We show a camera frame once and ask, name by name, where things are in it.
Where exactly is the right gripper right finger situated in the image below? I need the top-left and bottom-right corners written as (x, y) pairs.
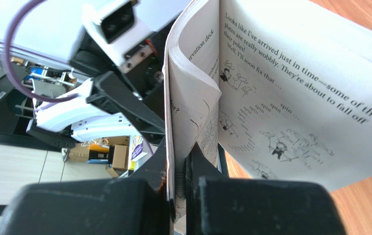
top-left (185, 144), bottom-right (346, 235)

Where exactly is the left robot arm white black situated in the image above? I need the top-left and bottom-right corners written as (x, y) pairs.
top-left (27, 23), bottom-right (172, 147)

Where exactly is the orange 78-Storey Treehouse book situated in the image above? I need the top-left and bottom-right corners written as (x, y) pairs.
top-left (164, 0), bottom-right (372, 221)

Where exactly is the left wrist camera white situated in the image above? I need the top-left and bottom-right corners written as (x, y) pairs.
top-left (81, 0), bottom-right (153, 73)

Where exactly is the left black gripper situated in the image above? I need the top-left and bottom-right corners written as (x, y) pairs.
top-left (70, 22), bottom-right (173, 145)

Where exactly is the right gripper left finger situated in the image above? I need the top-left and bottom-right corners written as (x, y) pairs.
top-left (0, 141), bottom-right (170, 235)

